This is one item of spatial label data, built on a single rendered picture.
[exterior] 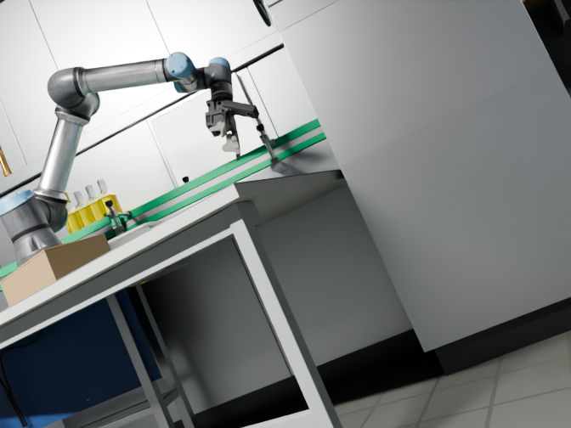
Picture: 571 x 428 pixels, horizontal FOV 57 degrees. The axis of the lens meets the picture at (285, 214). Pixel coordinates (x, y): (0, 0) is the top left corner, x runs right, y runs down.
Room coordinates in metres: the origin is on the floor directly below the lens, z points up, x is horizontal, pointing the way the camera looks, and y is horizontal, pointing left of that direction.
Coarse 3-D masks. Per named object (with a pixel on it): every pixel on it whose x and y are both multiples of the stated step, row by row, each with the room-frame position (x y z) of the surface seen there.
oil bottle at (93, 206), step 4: (92, 196) 2.10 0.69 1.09; (96, 196) 2.09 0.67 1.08; (88, 200) 2.09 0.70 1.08; (92, 200) 2.08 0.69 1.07; (96, 200) 2.08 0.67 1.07; (88, 204) 2.09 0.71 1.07; (92, 204) 2.08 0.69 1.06; (96, 204) 2.08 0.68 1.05; (88, 208) 2.09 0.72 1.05; (92, 208) 2.09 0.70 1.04; (96, 208) 2.08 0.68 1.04; (100, 208) 2.08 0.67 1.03; (92, 212) 2.09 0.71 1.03; (96, 212) 2.08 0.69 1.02; (100, 212) 2.08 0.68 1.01; (92, 216) 2.09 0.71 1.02; (96, 216) 2.09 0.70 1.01; (100, 216) 2.08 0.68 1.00; (96, 220) 2.09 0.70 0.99
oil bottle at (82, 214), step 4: (80, 204) 2.10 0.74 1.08; (84, 204) 2.10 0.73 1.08; (76, 208) 2.10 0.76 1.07; (80, 208) 2.10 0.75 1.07; (84, 208) 2.09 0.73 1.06; (76, 212) 2.10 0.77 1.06; (80, 212) 2.10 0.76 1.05; (84, 212) 2.09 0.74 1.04; (88, 212) 2.10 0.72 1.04; (76, 216) 2.10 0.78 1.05; (80, 216) 2.10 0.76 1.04; (84, 216) 2.09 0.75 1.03; (88, 216) 2.09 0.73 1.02; (80, 220) 2.10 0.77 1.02; (84, 220) 2.10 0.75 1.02; (88, 220) 2.09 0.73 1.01; (92, 220) 2.10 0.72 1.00; (80, 224) 2.10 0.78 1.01; (84, 224) 2.10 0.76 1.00; (88, 224) 2.09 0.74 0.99
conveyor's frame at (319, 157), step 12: (324, 144) 1.86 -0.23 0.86; (300, 156) 1.88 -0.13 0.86; (312, 156) 1.88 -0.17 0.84; (324, 156) 1.87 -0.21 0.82; (300, 168) 1.89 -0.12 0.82; (312, 168) 1.88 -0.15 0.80; (324, 168) 1.87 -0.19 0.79; (336, 168) 1.86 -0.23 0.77; (240, 180) 1.93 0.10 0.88; (192, 204) 1.98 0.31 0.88; (168, 216) 1.99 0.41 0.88; (108, 240) 1.94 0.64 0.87; (0, 300) 2.05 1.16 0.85
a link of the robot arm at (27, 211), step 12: (24, 192) 1.58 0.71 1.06; (0, 204) 1.56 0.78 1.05; (12, 204) 1.56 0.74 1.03; (24, 204) 1.57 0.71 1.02; (36, 204) 1.61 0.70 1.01; (0, 216) 1.57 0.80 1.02; (12, 216) 1.55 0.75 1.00; (24, 216) 1.56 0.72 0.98; (36, 216) 1.58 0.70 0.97; (48, 216) 1.67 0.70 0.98; (12, 228) 1.56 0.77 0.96; (24, 228) 1.56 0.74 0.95
